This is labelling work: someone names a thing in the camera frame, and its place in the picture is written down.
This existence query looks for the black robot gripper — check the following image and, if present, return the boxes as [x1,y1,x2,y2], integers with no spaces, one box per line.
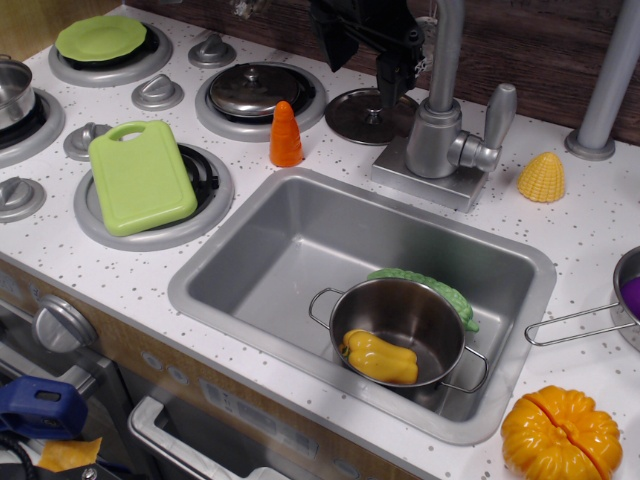
[309,0,424,108]

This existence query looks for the silver toy faucet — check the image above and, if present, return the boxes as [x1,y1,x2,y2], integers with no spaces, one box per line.
[371,1,517,212]

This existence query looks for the steel pot lid on counter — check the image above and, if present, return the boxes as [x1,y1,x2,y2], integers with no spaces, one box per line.
[324,88,419,146]

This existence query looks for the orange toy carrot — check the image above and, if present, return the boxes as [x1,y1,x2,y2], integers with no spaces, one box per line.
[269,101,304,167]

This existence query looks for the steel pot lid on burner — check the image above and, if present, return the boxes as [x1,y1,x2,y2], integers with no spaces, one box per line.
[209,64,302,118]

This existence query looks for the grey stove knob back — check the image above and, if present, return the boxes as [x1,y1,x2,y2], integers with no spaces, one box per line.
[188,34,237,69]

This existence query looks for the grey stove knob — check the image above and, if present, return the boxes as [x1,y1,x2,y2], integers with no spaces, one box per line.
[131,74,184,111]
[188,34,237,69]
[1,177,46,223]
[63,122,111,162]

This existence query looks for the grey toy sink basin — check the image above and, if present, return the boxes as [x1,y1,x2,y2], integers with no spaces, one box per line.
[168,168,556,445]

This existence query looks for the yellow toy corn piece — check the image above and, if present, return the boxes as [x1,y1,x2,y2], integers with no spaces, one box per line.
[517,152,565,203]

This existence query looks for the grey stove knob middle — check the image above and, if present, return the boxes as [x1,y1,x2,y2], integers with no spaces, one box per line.
[131,74,184,111]

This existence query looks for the grey vertical pole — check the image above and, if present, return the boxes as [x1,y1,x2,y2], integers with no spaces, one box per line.
[565,0,639,161]

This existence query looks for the green plastic cutting board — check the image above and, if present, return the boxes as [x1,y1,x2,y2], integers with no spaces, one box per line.
[88,120,198,237]

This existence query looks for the green plastic plate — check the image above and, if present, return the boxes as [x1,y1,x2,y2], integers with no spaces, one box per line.
[55,15,147,62]

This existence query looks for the green toy corn husk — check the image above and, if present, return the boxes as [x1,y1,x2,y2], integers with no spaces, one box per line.
[366,268,480,333]

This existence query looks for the yellow toy bell pepper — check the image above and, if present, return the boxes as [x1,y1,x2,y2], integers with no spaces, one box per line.
[339,329,419,385]

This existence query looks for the grey stove knob left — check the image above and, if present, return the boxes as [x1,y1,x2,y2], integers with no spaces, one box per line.
[63,122,111,162]

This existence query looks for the purple toy vegetable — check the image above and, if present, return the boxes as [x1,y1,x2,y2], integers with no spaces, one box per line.
[620,277,640,320]

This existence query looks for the steel pot at left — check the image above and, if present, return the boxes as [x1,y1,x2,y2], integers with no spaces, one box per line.
[0,54,36,130]

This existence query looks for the grey stove knob front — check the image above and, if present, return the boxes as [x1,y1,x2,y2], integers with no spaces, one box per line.
[1,177,46,223]

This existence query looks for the grey oven dial knob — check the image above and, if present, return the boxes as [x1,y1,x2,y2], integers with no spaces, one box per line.
[31,295,98,354]

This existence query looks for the orange toy pumpkin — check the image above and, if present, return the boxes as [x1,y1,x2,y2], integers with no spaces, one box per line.
[501,386,623,479]

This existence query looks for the blue clamp tool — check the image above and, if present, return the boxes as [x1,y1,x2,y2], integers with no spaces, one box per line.
[1,376,88,440]

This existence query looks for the yellow cloth piece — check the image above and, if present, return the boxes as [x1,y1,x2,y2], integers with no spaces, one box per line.
[37,437,103,473]

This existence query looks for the back right burner ring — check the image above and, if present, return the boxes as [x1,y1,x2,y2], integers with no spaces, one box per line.
[194,60,329,144]

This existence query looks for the front stove burner ring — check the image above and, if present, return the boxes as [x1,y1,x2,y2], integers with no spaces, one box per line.
[73,142,236,253]

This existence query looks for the stove burner ring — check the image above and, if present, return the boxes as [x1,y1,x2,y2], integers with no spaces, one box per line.
[73,142,236,253]
[0,87,67,170]

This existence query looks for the back left burner ring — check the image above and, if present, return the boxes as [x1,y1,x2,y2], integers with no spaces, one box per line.
[47,20,174,89]

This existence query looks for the steel pot with handles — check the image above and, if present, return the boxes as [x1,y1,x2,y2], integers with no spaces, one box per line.
[308,278,489,394]

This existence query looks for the left stove burner ring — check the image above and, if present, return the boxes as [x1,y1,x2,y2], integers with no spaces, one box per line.
[0,87,67,170]

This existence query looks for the steel saucepan with handle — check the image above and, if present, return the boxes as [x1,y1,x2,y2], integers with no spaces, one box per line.
[524,247,639,347]

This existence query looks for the silver oven door handle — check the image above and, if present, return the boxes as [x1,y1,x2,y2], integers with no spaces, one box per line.
[127,394,296,480]

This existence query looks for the black cable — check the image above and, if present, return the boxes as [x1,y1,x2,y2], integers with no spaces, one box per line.
[0,431,41,480]

